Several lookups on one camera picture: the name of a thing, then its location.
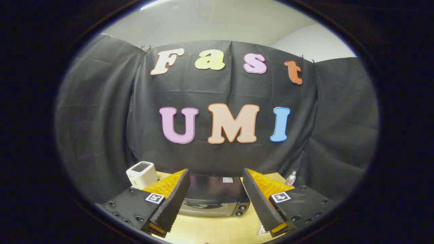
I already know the silver drink bottle pink label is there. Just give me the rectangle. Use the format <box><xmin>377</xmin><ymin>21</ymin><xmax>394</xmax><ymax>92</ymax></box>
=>
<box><xmin>284</xmin><ymin>170</ymin><xmax>297</xmax><ymax>187</ymax></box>

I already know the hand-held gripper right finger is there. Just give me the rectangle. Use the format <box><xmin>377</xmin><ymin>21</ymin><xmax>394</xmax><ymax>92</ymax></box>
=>
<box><xmin>242</xmin><ymin>168</ymin><xmax>337</xmax><ymax>238</ymax></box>

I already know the black backdrop cloth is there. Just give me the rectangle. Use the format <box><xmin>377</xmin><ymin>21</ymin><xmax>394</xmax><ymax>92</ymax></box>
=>
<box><xmin>54</xmin><ymin>33</ymin><xmax>379</xmax><ymax>204</ymax></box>

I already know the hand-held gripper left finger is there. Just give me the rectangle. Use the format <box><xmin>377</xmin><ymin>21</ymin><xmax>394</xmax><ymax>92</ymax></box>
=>
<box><xmin>94</xmin><ymin>168</ymin><xmax>191</xmax><ymax>238</ymax></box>

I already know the black toaster oven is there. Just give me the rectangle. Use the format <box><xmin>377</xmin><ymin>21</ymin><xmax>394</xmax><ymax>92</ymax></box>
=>
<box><xmin>178</xmin><ymin>174</ymin><xmax>251</xmax><ymax>218</ymax></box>

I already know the white pop-up toaster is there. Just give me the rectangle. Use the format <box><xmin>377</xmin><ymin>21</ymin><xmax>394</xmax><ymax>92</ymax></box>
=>
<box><xmin>126</xmin><ymin>161</ymin><xmax>159</xmax><ymax>190</ymax></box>

